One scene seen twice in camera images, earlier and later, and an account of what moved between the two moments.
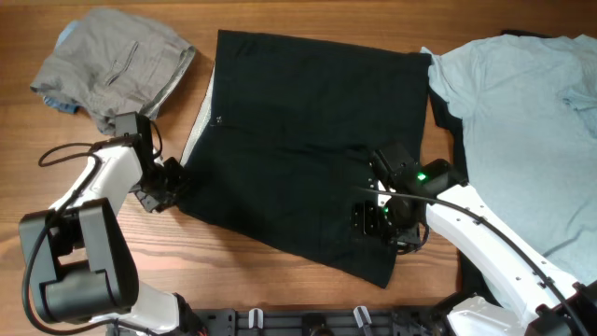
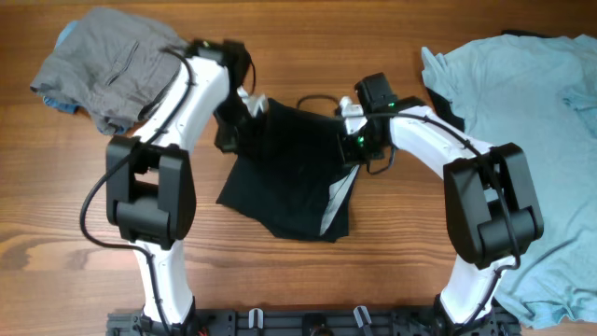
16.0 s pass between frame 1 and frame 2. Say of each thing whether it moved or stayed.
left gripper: moved
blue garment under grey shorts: stayed
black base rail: stayed
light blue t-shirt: stayed
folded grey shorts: stayed
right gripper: moved
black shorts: moved
